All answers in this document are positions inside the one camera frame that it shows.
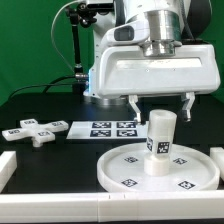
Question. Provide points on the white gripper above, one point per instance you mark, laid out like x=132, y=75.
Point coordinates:
x=124, y=71

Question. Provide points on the white round table top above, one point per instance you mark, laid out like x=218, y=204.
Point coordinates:
x=122, y=169

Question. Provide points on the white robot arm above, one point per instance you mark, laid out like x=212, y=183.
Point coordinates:
x=167, y=22

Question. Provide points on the white right fence block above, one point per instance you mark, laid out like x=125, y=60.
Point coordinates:
x=217, y=154

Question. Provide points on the white fence block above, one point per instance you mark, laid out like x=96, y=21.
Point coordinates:
x=217, y=154
x=8, y=165

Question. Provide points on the white marker sheet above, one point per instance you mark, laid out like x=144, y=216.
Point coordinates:
x=87, y=130

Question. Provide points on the white front fence bar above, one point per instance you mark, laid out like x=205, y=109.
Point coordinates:
x=107, y=207

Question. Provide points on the white cross-shaped table base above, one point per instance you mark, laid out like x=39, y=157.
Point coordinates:
x=39, y=133

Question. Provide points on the white left fence block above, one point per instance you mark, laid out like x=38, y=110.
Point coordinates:
x=8, y=165

